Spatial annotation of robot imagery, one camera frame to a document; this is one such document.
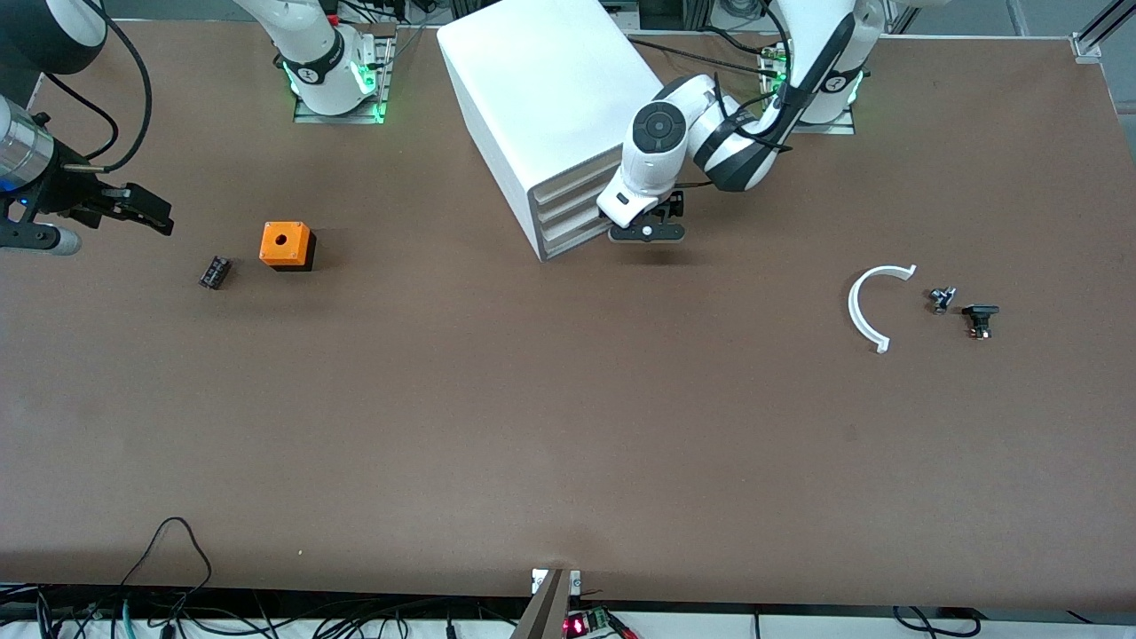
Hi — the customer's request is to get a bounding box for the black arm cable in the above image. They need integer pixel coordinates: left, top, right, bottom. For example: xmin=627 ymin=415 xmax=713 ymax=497
xmin=40 ymin=0 xmax=153 ymax=174
xmin=708 ymin=0 xmax=800 ymax=192

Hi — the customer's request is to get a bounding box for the black cable coil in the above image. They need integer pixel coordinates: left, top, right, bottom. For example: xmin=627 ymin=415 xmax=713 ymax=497
xmin=892 ymin=606 xmax=982 ymax=639

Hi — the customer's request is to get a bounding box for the circuit board with red LED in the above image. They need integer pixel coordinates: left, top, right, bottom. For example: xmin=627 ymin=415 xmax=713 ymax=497
xmin=564 ymin=606 xmax=638 ymax=639

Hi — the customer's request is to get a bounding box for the black looped cable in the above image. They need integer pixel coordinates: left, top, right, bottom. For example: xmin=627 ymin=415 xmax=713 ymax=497
xmin=120 ymin=517 xmax=214 ymax=622

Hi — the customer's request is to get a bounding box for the orange box with hole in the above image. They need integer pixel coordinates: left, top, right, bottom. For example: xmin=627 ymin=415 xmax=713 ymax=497
xmin=259 ymin=221 xmax=317 ymax=272

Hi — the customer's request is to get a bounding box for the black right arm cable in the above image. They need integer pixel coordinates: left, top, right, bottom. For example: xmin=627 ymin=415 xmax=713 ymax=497
xmin=40 ymin=0 xmax=153 ymax=174

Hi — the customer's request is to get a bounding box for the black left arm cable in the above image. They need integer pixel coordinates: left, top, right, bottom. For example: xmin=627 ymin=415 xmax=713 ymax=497
xmin=708 ymin=0 xmax=800 ymax=192

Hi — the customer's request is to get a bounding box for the white curved plastic arc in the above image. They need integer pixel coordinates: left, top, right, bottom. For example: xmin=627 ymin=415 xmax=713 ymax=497
xmin=848 ymin=264 xmax=918 ymax=354

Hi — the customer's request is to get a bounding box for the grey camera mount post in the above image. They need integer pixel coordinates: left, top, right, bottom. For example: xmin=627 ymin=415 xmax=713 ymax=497
xmin=510 ymin=568 xmax=582 ymax=639

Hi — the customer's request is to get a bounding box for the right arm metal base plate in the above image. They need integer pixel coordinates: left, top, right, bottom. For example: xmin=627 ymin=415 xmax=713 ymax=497
xmin=293 ymin=35 xmax=393 ymax=125

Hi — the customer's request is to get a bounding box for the black cable on table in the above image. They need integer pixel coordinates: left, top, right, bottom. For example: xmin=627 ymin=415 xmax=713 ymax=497
xmin=626 ymin=35 xmax=773 ymax=72

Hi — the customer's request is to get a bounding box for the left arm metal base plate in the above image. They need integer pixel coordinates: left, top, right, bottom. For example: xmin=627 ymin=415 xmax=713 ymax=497
xmin=761 ymin=40 xmax=857 ymax=136

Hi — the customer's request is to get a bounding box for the white lowest cabinet drawer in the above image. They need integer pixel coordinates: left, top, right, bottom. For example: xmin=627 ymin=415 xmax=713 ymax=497
xmin=543 ymin=217 xmax=622 ymax=260

